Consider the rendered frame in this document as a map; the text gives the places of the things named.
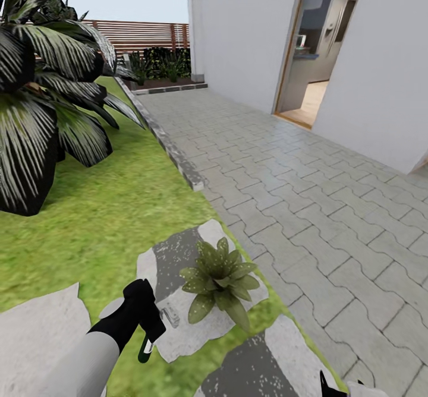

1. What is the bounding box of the insectifuge atomizer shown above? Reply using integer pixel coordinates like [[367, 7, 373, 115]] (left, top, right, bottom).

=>
[[138, 335, 155, 363]]

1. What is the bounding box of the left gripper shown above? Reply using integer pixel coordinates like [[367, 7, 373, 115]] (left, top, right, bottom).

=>
[[140, 305, 166, 344]]

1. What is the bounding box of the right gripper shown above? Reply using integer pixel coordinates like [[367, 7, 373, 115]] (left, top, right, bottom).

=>
[[320, 370, 347, 397]]

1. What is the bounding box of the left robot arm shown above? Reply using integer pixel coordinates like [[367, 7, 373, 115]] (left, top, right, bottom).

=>
[[24, 279, 181, 397]]

